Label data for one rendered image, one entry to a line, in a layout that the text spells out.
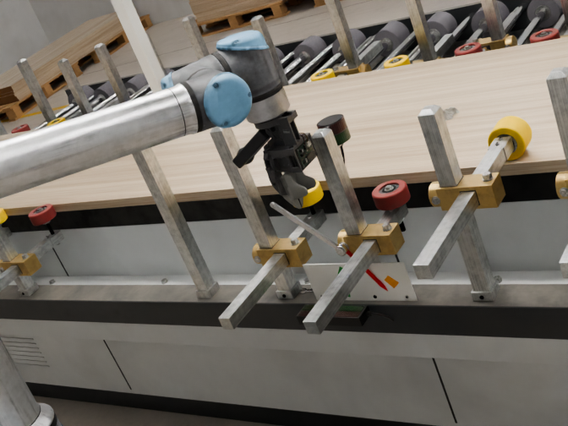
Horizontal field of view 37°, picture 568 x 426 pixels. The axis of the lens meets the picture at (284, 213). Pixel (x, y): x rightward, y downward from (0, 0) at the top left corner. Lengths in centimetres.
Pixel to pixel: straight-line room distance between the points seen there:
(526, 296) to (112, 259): 142
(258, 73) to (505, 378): 105
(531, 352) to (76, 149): 102
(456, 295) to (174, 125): 73
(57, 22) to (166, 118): 1041
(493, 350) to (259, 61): 80
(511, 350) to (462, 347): 11
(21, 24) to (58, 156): 1042
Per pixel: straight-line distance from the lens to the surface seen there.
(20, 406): 167
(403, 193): 186
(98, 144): 140
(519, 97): 216
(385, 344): 202
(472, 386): 230
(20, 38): 1172
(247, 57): 161
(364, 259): 176
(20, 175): 139
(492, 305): 177
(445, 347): 195
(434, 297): 185
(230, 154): 188
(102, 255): 276
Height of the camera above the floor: 169
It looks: 24 degrees down
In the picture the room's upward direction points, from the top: 22 degrees counter-clockwise
